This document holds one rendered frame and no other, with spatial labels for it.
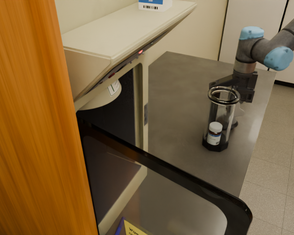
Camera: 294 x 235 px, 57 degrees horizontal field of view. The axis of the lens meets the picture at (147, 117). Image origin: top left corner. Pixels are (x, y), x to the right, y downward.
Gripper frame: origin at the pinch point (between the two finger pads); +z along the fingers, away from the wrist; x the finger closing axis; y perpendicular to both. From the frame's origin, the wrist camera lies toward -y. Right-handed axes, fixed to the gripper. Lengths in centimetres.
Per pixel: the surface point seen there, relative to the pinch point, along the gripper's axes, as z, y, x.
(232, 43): 56, 18, 243
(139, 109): -19.9, -29.0, -33.7
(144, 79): -31, -27, -36
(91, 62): -49, -26, -67
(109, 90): -34, -32, -48
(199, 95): 6.1, -12.9, 23.0
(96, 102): -32, -34, -51
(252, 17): 23, 34, 239
